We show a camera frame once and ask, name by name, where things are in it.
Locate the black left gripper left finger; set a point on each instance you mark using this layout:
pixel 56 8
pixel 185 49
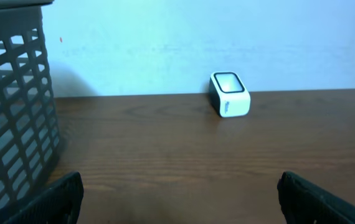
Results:
pixel 59 202

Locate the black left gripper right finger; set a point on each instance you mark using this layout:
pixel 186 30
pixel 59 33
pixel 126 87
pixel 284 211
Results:
pixel 301 201

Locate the white barcode scanner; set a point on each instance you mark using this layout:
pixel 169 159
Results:
pixel 228 95

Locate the grey plastic mesh basket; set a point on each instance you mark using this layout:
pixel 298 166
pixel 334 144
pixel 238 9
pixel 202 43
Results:
pixel 29 133

